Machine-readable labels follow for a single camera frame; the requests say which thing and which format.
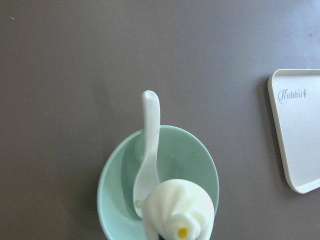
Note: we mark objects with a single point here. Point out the mint green bowl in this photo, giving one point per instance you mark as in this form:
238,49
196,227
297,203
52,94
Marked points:
180,155

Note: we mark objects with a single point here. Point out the white steamed bun toy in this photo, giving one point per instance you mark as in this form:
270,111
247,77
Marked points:
178,209

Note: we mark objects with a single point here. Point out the cream rabbit serving tray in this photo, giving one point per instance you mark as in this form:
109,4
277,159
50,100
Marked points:
295,102

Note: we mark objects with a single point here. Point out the white ceramic soup spoon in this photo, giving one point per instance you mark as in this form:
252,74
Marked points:
147,177

